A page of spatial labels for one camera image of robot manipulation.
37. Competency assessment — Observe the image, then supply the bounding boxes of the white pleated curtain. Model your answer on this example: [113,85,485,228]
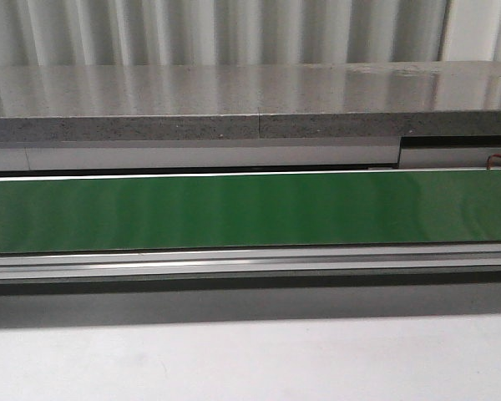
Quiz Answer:
[0,1,501,66]

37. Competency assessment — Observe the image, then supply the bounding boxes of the grey speckled stone counter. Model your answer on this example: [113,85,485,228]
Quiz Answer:
[0,60,501,173]

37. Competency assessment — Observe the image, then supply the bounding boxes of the aluminium conveyor frame rail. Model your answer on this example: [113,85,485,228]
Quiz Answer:
[0,242,501,296]

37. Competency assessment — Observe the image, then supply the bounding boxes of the green conveyor belt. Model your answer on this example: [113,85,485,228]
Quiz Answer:
[0,170,501,255]

